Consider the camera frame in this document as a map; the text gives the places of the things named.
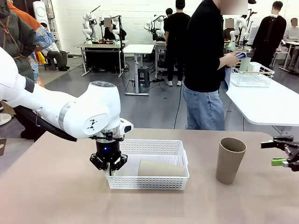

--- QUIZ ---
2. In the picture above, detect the seated person in black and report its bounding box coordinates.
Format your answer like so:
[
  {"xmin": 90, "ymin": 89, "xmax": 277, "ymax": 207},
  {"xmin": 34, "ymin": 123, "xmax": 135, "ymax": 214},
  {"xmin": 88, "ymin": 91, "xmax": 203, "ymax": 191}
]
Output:
[{"xmin": 103, "ymin": 18, "xmax": 117, "ymax": 41}]

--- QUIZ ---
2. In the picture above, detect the black base robot workbench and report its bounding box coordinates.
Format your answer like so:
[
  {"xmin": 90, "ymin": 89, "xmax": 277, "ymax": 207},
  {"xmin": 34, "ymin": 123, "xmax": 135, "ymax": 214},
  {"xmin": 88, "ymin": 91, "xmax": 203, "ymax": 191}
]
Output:
[{"xmin": 74, "ymin": 40, "xmax": 129, "ymax": 77}]

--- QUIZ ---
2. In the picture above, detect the black cable sleeve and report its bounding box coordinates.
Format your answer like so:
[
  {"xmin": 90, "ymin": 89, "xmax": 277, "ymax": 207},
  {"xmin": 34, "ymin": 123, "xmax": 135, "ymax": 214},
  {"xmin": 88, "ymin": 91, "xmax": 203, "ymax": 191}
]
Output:
[{"xmin": 14, "ymin": 105, "xmax": 78, "ymax": 142}]

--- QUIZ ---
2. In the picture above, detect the brown paper cup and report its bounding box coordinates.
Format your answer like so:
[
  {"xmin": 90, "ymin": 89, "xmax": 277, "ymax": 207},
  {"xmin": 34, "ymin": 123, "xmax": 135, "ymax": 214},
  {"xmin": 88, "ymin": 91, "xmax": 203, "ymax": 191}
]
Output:
[
  {"xmin": 215, "ymin": 137, "xmax": 247, "ymax": 185},
  {"xmin": 137, "ymin": 159, "xmax": 185, "ymax": 177}
]

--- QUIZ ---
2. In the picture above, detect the white round stand base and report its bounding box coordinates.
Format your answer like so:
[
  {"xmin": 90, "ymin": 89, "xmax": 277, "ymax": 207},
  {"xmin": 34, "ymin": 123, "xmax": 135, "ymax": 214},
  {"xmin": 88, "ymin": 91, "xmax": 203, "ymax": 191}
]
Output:
[{"xmin": 0, "ymin": 113, "xmax": 12, "ymax": 126}]

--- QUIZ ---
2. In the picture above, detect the standing person in black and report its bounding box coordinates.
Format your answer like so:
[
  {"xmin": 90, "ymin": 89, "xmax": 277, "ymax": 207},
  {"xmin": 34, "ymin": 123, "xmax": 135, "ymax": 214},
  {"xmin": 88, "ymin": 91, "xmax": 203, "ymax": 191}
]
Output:
[{"xmin": 163, "ymin": 0, "xmax": 192, "ymax": 86}]

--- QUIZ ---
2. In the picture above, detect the white standing desk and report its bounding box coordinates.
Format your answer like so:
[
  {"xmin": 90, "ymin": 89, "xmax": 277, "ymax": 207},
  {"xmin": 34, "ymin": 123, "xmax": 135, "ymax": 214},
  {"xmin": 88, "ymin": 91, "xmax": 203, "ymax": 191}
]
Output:
[{"xmin": 122, "ymin": 44, "xmax": 155, "ymax": 96}]

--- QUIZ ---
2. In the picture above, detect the dark low stool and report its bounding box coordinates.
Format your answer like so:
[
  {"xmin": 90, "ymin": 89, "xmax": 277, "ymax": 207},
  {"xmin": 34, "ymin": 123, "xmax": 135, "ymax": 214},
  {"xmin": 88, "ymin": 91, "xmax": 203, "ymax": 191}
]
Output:
[{"xmin": 44, "ymin": 56, "xmax": 58, "ymax": 71}]

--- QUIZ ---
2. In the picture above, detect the white wire dish rack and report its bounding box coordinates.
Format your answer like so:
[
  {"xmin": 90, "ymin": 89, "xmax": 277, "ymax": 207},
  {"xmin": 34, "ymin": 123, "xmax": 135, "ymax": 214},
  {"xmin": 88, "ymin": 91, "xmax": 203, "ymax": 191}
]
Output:
[{"xmin": 230, "ymin": 62, "xmax": 275, "ymax": 88}]

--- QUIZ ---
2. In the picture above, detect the black hanging cable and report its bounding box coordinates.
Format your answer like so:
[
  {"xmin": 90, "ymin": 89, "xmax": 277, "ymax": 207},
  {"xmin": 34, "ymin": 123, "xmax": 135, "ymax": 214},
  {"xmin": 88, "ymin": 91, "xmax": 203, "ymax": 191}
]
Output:
[{"xmin": 174, "ymin": 84, "xmax": 185, "ymax": 130}]

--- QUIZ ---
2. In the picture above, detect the black camera stand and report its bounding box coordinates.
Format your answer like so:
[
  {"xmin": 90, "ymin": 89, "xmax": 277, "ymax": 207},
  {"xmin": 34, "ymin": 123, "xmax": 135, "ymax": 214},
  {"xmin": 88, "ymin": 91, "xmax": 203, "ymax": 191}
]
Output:
[{"xmin": 117, "ymin": 15, "xmax": 126, "ymax": 75}]

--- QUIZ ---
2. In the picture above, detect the person in orange and blue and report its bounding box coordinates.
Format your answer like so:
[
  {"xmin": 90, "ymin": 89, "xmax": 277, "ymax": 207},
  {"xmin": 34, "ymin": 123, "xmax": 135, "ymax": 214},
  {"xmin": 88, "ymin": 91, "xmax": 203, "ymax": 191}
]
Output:
[{"xmin": 7, "ymin": 0, "xmax": 56, "ymax": 89}]

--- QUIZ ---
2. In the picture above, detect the grey plastic stool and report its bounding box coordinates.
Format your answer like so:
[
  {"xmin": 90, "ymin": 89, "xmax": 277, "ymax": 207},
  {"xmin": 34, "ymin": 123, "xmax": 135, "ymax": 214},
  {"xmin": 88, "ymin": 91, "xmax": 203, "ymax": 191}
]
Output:
[{"xmin": 137, "ymin": 66, "xmax": 150, "ymax": 88}]

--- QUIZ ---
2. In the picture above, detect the white cup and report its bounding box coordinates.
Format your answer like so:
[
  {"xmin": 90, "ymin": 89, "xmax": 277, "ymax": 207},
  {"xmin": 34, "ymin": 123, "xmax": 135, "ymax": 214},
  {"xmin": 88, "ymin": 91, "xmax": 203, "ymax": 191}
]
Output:
[{"xmin": 248, "ymin": 62, "xmax": 261, "ymax": 73}]

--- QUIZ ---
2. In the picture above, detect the person's right hand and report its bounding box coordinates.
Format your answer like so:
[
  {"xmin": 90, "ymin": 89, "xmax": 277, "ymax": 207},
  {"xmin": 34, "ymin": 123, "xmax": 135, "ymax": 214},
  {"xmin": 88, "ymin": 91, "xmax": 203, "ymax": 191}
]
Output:
[{"xmin": 224, "ymin": 52, "xmax": 242, "ymax": 68}]

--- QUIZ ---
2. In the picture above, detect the person in white shirt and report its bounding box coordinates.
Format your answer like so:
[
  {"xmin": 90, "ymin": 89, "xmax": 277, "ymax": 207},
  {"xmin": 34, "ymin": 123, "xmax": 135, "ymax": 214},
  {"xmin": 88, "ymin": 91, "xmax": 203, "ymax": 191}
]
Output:
[{"xmin": 39, "ymin": 42, "xmax": 71, "ymax": 72}]

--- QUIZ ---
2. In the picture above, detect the person in black shirt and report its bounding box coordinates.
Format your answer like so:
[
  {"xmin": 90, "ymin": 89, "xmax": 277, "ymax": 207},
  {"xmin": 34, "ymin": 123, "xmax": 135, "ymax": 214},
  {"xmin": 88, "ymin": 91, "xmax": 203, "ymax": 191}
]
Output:
[{"xmin": 183, "ymin": 0, "xmax": 226, "ymax": 131}]

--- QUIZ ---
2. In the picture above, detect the seated person in grey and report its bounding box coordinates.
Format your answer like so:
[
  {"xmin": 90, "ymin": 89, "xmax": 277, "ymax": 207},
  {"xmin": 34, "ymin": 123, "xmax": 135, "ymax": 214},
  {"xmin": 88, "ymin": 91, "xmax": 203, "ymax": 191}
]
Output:
[{"xmin": 284, "ymin": 18, "xmax": 299, "ymax": 42}]

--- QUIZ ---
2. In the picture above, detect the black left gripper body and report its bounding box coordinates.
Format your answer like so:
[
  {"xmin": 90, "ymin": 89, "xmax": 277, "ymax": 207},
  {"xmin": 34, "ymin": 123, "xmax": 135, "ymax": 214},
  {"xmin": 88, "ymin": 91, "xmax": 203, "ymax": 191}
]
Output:
[{"xmin": 95, "ymin": 140, "xmax": 122, "ymax": 164}]

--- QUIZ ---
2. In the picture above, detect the person in black coat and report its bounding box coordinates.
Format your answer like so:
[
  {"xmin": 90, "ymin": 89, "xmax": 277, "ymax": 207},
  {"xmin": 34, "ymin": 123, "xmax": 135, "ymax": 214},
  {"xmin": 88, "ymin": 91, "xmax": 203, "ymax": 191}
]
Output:
[{"xmin": 251, "ymin": 1, "xmax": 287, "ymax": 70}]

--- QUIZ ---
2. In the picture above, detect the white desk with legs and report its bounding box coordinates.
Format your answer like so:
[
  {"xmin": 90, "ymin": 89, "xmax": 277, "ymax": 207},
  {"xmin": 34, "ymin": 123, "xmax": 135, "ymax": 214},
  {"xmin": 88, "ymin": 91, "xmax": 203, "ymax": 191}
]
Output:
[{"xmin": 279, "ymin": 41, "xmax": 299, "ymax": 76}]

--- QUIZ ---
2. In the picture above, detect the white rounded table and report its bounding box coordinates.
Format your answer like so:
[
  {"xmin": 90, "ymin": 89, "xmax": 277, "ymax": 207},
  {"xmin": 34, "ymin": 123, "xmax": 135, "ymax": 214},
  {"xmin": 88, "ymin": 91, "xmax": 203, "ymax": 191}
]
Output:
[{"xmin": 224, "ymin": 70, "xmax": 299, "ymax": 149}]

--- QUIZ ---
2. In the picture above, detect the white perforated plastic basket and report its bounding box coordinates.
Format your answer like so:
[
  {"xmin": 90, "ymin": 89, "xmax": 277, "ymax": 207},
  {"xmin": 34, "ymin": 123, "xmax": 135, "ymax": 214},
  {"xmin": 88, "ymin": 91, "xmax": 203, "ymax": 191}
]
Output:
[{"xmin": 105, "ymin": 139, "xmax": 190, "ymax": 191}]

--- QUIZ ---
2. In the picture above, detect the white board panel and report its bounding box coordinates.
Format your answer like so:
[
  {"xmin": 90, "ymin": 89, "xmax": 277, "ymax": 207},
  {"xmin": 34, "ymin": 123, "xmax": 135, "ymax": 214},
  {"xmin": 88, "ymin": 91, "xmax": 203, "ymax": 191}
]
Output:
[{"xmin": 248, "ymin": 26, "xmax": 260, "ymax": 45}]

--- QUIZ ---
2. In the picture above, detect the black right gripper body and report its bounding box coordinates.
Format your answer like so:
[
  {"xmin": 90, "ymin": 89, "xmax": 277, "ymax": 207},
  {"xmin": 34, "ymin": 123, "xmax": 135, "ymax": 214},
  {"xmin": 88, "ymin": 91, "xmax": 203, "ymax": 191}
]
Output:
[{"xmin": 284, "ymin": 140, "xmax": 299, "ymax": 172}]

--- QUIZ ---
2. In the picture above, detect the blue grey cloth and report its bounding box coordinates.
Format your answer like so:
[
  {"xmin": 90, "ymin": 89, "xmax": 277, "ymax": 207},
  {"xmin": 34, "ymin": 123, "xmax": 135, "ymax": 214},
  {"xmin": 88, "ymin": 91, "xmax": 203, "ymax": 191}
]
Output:
[{"xmin": 221, "ymin": 52, "xmax": 247, "ymax": 93}]

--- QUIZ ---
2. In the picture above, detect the person in dark green vest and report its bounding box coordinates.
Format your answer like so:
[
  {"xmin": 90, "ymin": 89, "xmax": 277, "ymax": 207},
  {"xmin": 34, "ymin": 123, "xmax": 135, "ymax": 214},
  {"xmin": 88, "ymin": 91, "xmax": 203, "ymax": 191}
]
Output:
[{"xmin": 0, "ymin": 0, "xmax": 47, "ymax": 142}]

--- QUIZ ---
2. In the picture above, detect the grey workbench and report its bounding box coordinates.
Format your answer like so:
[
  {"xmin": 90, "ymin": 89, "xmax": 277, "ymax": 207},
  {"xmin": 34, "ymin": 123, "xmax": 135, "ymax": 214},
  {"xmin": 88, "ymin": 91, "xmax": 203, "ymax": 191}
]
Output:
[{"xmin": 153, "ymin": 41, "xmax": 187, "ymax": 80}]

